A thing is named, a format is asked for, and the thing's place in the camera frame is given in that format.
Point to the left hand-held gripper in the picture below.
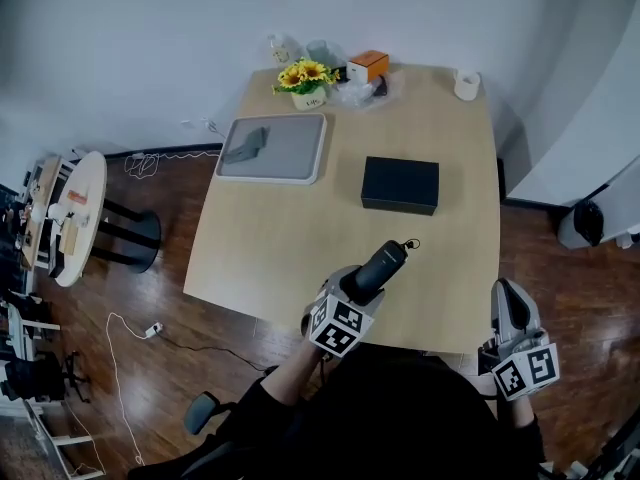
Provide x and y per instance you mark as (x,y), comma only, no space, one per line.
(340,328)

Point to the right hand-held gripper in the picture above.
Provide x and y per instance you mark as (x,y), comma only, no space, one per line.
(525,365)

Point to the black desk telephone handset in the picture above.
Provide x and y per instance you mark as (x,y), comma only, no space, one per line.
(382,267)

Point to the person's left forearm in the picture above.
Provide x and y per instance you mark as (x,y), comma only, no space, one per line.
(292,375)

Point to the person's right forearm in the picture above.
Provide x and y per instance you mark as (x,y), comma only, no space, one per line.
(521,410)

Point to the light wooden desk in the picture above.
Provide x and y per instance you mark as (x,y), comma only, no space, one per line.
(300,238)

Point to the cluttered wooden desk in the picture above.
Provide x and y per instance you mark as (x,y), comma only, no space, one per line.
(37,208)

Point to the black rectangular box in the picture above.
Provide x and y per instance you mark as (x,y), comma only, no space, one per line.
(400,186)

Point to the grey bin with black bag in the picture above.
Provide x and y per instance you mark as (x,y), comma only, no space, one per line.
(582,220)

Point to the person's black clothed body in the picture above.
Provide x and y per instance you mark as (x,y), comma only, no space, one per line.
(390,418)

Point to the white tray with grey inlay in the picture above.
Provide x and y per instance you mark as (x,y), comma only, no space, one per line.
(292,153)

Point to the black stand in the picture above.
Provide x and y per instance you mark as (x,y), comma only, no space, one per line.
(617,448)

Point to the grey folded cloth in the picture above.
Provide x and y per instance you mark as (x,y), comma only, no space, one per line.
(248,145)

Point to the clear plastic bag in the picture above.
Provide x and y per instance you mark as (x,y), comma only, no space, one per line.
(355,95)

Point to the small black object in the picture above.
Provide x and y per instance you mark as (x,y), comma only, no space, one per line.
(381,87)

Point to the grey office chair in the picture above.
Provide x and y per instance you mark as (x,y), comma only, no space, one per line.
(200,413)

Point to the white power strip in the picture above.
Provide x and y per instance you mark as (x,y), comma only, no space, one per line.
(154,330)

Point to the sunflowers in white pot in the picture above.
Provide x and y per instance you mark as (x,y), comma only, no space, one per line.
(306,80)

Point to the orange and white box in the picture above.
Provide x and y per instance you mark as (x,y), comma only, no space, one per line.
(369,65)

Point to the white cup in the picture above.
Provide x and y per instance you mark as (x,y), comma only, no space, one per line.
(467,85)

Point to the clear glass jar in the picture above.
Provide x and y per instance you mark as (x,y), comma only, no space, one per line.
(320,52)

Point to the clear plastic bottle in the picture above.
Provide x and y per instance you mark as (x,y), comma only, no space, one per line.
(281,50)

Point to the round white side table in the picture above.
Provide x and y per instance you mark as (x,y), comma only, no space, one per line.
(90,218)

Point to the small wooden box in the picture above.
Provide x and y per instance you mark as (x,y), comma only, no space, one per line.
(69,237)

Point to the white round lamp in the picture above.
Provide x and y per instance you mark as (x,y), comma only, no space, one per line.
(56,210)

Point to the black office chair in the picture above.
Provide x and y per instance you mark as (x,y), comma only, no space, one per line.
(35,378)

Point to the white metal rack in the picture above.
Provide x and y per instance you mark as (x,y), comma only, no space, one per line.
(30,418)

